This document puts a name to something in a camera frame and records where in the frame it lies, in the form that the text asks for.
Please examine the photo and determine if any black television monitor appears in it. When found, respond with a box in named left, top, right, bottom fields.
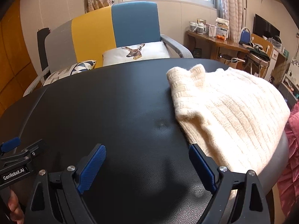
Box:
left=252, top=14, right=280, bottom=38

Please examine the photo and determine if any white deer print pillow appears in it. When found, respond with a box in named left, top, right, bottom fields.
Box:
left=103, top=41, right=171, bottom=66

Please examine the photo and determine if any wooden side desk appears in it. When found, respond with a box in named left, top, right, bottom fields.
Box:
left=186, top=31, right=249, bottom=60

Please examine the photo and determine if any person's left hand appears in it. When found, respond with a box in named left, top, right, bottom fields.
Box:
left=7, top=190, right=24, bottom=224

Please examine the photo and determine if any pink ruffled cushion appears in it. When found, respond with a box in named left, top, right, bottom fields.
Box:
left=277, top=104, right=299, bottom=216

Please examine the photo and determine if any cream knitted sweater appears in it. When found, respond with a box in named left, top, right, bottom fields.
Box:
left=166, top=64, right=291, bottom=211

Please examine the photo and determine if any grey yellow blue sofa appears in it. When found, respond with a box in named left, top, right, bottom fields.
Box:
left=24, top=1, right=193, bottom=95

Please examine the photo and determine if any geometric pattern pillow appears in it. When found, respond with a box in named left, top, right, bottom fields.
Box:
left=43, top=60, right=96, bottom=86

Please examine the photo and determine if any chair with clothes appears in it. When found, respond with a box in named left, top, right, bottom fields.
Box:
left=230, top=37, right=270, bottom=78

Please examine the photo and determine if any blue bag on chair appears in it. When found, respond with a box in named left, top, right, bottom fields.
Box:
left=239, top=27, right=251, bottom=44

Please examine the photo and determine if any right floral curtain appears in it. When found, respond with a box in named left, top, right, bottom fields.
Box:
left=221, top=0, right=245, bottom=43

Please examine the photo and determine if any white low shelf unit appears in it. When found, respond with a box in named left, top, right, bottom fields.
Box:
left=278, top=51, right=299, bottom=109

